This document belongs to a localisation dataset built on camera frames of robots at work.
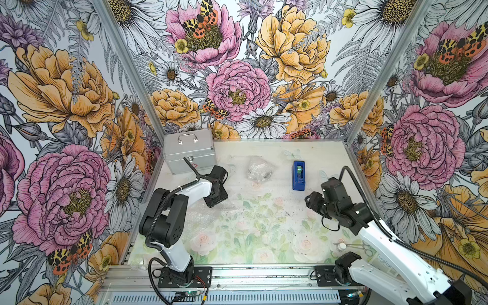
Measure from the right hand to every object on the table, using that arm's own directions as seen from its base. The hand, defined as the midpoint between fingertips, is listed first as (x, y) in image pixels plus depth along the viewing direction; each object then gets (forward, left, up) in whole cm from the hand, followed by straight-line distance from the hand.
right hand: (307, 205), depth 79 cm
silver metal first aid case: (+34, +49, +2) cm, 59 cm away
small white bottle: (-13, -13, -10) cm, 21 cm away
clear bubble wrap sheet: (+25, +18, -8) cm, 32 cm away
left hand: (+9, +38, -13) cm, 41 cm away
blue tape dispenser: (+21, -2, -9) cm, 23 cm away
